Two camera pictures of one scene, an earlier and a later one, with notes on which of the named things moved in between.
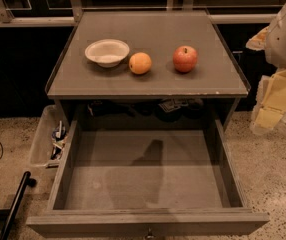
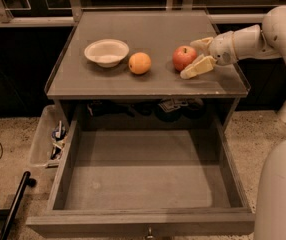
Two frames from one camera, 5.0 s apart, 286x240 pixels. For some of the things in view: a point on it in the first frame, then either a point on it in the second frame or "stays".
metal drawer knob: x=150 y=235 stays
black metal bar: x=26 y=182 stays
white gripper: x=285 y=40 -> x=221 y=48
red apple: x=185 y=58 stays
